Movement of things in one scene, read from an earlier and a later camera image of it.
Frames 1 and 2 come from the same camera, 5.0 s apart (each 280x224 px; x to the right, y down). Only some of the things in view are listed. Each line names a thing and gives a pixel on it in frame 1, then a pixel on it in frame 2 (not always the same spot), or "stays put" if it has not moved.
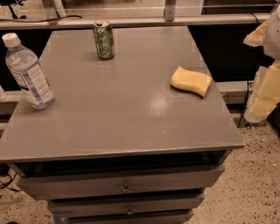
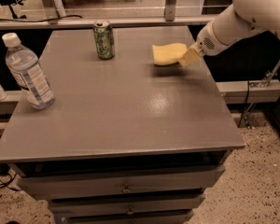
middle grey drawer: x=139 y=203 stays put
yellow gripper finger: x=272 y=85 → x=191 y=56
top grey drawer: x=51 y=186 stays put
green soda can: x=104 y=39 stays put
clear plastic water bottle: x=28 y=72 stays put
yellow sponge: x=190 y=81 → x=168 y=54
